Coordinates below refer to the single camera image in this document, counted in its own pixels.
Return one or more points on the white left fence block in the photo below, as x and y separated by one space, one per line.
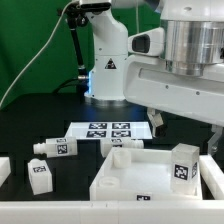
5 169

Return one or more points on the white fence block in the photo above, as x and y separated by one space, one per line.
5 169
213 176

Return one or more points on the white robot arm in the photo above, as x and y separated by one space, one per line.
177 67

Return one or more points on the white marker base plate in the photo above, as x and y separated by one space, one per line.
99 130

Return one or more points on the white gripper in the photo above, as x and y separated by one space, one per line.
147 83

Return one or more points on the white square tabletop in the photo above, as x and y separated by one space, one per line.
129 174

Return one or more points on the white right fence block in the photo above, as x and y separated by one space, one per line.
213 176

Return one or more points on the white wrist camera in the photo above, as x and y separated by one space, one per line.
149 43

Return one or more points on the white front fence bar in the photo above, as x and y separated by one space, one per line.
132 212

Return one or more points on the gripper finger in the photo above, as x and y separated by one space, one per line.
218 132

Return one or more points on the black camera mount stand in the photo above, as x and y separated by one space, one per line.
76 17

